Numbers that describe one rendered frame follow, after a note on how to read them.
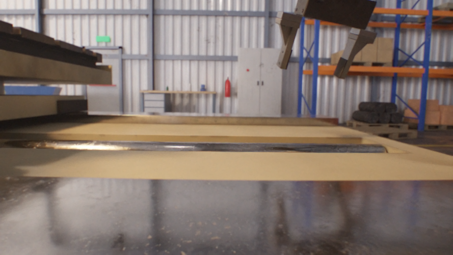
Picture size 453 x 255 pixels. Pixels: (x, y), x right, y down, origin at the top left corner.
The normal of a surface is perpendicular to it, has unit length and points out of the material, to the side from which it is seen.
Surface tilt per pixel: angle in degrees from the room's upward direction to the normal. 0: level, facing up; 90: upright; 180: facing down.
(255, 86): 90
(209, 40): 90
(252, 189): 0
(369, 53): 90
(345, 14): 114
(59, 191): 0
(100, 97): 90
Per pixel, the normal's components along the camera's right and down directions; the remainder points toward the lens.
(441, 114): -1.00, -0.01
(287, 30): 0.09, 0.47
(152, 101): 0.01, 0.08
